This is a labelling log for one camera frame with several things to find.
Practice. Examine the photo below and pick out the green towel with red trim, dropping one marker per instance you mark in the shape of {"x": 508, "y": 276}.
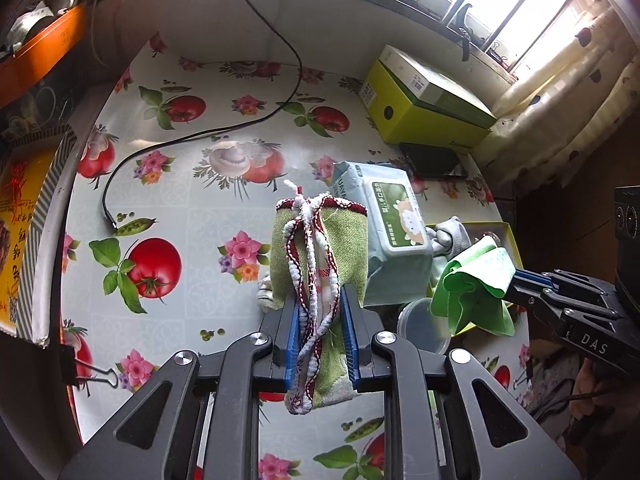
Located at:
{"x": 345, "y": 240}

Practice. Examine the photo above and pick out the yellow green tray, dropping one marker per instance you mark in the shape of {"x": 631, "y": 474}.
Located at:
{"x": 511, "y": 240}

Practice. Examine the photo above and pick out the black binder clip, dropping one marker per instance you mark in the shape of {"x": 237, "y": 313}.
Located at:
{"x": 67, "y": 365}

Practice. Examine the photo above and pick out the pale blue wet wipes pack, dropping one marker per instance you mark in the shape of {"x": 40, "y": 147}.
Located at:
{"x": 395, "y": 210}

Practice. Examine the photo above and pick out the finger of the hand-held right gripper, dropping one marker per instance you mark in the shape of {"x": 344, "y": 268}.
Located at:
{"x": 545, "y": 279}
{"x": 560, "y": 305}

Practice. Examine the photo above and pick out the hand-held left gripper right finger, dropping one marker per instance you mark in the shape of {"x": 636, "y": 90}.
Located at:
{"x": 350, "y": 340}

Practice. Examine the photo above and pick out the fruit and flower printed tablecloth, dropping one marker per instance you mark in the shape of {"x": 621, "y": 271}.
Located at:
{"x": 200, "y": 260}

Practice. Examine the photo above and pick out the green microfiber cloth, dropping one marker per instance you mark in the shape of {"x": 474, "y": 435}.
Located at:
{"x": 470, "y": 285}

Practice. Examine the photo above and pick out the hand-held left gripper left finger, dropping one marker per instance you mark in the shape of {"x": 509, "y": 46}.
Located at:
{"x": 294, "y": 345}

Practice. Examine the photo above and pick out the flat black box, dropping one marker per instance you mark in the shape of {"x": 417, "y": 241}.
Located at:
{"x": 435, "y": 160}

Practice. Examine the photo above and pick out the cream dotted curtain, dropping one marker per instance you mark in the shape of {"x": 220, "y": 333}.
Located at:
{"x": 560, "y": 110}

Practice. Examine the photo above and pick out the green yellow cardboard box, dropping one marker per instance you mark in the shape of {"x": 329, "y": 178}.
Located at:
{"x": 415, "y": 120}

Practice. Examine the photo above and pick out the yellow red wall poster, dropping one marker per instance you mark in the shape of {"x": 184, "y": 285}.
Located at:
{"x": 20, "y": 220}

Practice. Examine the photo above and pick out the clear plastic lidded container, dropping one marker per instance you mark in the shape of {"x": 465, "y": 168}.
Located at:
{"x": 420, "y": 327}

